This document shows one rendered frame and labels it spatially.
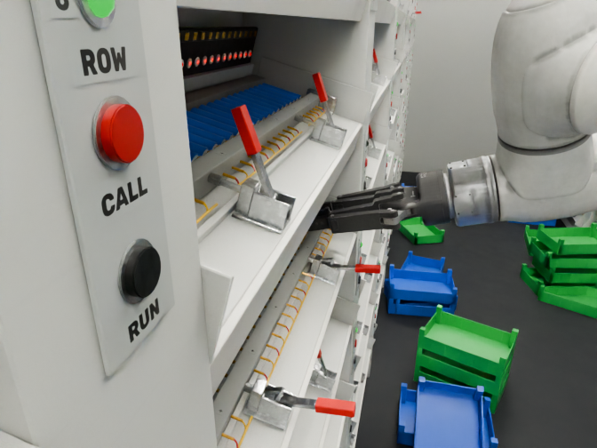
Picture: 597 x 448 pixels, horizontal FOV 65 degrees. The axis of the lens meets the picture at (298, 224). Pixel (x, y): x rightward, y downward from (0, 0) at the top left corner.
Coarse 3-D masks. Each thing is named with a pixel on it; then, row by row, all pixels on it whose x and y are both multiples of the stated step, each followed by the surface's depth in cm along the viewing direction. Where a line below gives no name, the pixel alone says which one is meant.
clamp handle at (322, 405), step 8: (280, 392) 42; (280, 400) 43; (288, 400) 43; (296, 400) 43; (304, 400) 42; (312, 400) 42; (320, 400) 42; (328, 400) 42; (336, 400) 42; (344, 400) 42; (312, 408) 42; (320, 408) 41; (328, 408) 41; (336, 408) 41; (344, 408) 41; (352, 408) 41; (352, 416) 41
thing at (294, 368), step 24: (336, 240) 79; (312, 288) 64; (336, 288) 66; (312, 312) 59; (312, 336) 55; (288, 360) 51; (312, 360) 52; (288, 384) 48; (240, 432) 41; (264, 432) 42; (288, 432) 42
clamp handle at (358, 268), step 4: (332, 260) 66; (332, 264) 67; (336, 264) 67; (356, 264) 66; (360, 264) 66; (364, 264) 66; (336, 268) 66; (340, 268) 66; (344, 268) 66; (348, 268) 66; (352, 268) 66; (356, 268) 65; (360, 268) 65; (364, 268) 65; (368, 268) 65; (372, 268) 65; (376, 268) 65; (380, 268) 65; (356, 272) 66; (360, 272) 65; (364, 272) 65; (368, 272) 65; (372, 272) 65; (376, 272) 65
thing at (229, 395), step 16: (304, 240) 71; (304, 256) 66; (288, 272) 62; (288, 288) 58; (272, 304) 55; (288, 304) 57; (272, 320) 52; (256, 336) 49; (288, 336) 53; (256, 352) 47; (240, 368) 44; (272, 368) 48; (224, 384) 42; (240, 384) 43; (224, 400) 41; (224, 416) 39
